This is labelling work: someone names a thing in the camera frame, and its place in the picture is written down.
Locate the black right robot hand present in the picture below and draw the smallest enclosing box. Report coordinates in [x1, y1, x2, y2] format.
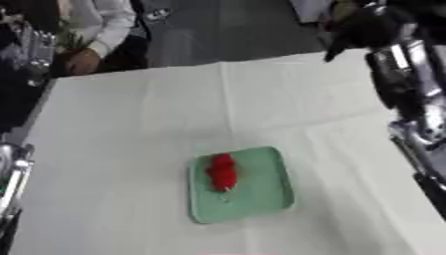
[322, 3, 422, 64]

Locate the pale green tray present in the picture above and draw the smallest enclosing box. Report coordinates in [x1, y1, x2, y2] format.
[186, 145, 297, 225]

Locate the red soft toy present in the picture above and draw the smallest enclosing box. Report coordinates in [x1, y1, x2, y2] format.
[203, 152, 241, 193]

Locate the person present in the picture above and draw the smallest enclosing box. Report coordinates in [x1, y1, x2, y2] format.
[54, 0, 153, 74]

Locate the person's hand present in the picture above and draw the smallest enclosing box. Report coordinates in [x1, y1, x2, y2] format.
[64, 47, 105, 76]

